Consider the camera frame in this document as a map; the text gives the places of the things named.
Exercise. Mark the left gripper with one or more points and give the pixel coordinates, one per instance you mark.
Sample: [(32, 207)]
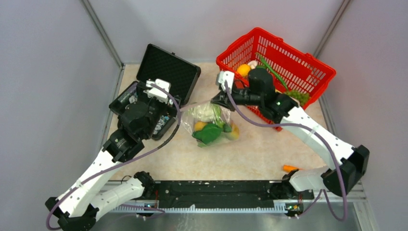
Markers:
[(167, 109)]

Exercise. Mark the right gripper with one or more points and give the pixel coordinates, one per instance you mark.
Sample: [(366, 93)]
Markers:
[(221, 98)]

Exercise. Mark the yellow green toy fruit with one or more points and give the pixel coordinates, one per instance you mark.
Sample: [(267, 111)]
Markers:
[(235, 132)]

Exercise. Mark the green toy cucumber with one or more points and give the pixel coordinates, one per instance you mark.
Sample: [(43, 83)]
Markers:
[(227, 128)]

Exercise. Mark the toy cauliflower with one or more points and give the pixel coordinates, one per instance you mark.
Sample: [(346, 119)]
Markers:
[(207, 112)]

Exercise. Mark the yellow toy lemon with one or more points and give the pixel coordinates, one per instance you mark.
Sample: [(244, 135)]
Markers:
[(199, 125)]

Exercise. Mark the clear zip top bag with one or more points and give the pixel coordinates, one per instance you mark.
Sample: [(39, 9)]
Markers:
[(188, 123)]

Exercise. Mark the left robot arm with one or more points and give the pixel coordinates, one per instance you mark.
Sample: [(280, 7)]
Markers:
[(94, 180)]

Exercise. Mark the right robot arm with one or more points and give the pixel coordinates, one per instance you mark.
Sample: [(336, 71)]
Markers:
[(345, 164)]

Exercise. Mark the white toy mushroom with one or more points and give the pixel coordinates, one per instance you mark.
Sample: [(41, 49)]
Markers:
[(253, 64)]

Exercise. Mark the green toy bean pod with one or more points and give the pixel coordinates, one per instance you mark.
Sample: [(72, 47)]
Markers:
[(276, 74)]

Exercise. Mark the red plastic basket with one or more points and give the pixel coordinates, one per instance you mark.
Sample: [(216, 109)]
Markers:
[(300, 71)]

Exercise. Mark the green toy grapes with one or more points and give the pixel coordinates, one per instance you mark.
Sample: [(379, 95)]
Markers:
[(303, 98)]

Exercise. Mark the black poker chip case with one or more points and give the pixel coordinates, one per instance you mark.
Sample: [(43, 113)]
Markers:
[(158, 63)]

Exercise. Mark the orange toy carrot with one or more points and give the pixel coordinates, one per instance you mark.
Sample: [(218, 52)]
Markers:
[(288, 168)]

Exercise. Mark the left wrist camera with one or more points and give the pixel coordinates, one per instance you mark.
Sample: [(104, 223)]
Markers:
[(158, 89)]

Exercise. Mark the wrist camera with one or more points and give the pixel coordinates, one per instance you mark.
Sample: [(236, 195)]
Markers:
[(158, 89), (225, 80)]

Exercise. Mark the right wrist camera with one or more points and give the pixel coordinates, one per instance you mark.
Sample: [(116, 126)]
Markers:
[(225, 80)]

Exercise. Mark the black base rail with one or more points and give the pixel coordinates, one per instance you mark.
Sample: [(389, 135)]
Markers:
[(222, 194)]

